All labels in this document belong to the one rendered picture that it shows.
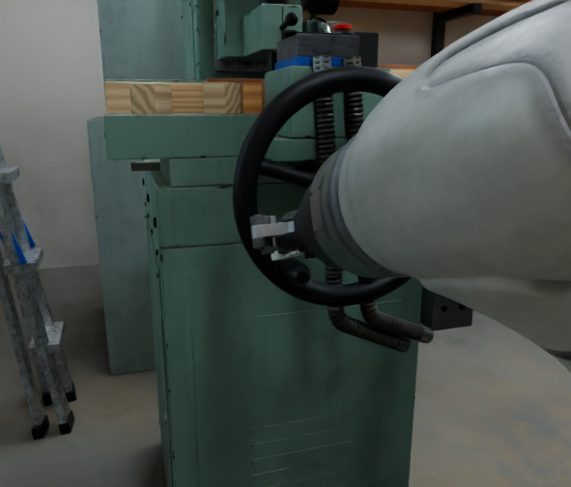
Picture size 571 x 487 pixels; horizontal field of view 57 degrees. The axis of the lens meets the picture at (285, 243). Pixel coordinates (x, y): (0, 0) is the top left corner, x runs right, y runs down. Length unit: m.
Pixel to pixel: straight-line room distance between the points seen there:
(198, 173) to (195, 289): 0.17
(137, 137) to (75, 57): 2.49
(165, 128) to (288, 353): 0.40
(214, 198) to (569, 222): 0.64
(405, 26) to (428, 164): 3.53
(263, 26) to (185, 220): 0.34
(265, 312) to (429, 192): 0.66
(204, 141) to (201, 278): 0.20
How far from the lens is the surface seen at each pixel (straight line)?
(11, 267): 1.56
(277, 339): 0.86
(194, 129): 0.75
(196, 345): 0.83
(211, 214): 0.77
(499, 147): 0.17
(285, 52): 0.75
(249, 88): 0.89
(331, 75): 0.60
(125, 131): 0.75
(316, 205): 0.32
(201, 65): 1.11
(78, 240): 3.31
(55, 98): 3.22
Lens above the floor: 0.91
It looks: 14 degrees down
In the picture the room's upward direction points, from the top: straight up
